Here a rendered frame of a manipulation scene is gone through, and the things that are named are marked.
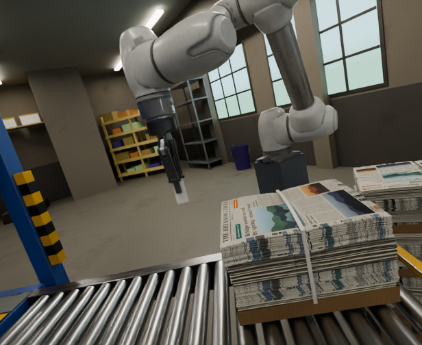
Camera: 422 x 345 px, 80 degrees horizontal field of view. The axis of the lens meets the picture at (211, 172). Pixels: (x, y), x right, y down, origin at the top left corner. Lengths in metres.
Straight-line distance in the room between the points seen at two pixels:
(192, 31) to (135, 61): 0.16
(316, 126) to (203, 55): 0.85
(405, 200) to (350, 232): 0.77
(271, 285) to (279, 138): 0.86
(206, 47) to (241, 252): 0.44
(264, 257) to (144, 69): 0.50
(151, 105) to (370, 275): 0.64
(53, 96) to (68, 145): 1.27
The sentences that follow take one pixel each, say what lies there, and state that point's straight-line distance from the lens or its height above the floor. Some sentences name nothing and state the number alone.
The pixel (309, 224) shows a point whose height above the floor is 1.03.
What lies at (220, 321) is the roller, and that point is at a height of 0.80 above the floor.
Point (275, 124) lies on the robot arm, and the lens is 1.35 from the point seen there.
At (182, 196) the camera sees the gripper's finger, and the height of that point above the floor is 1.12.
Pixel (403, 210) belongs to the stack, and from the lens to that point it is 1.40.
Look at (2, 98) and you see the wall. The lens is 9.00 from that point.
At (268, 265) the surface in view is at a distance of 0.63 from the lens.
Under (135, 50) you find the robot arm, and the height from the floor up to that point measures 1.49.
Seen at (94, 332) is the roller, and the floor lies 0.80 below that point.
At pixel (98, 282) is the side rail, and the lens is 1.16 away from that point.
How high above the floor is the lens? 1.31
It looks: 12 degrees down
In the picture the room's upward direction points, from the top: 14 degrees counter-clockwise
